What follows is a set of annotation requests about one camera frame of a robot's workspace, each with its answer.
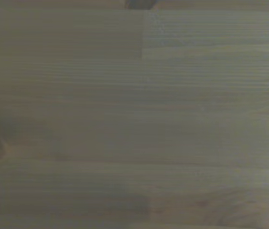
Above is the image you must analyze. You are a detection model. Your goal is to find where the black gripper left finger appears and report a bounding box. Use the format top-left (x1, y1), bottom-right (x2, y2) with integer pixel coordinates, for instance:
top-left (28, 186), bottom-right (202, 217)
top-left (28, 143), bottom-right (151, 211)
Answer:
top-left (124, 0), bottom-right (141, 10)

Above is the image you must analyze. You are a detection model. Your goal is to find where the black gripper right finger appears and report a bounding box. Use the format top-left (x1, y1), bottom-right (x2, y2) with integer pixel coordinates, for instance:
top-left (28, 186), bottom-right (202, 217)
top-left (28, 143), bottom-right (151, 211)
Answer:
top-left (140, 0), bottom-right (158, 10)

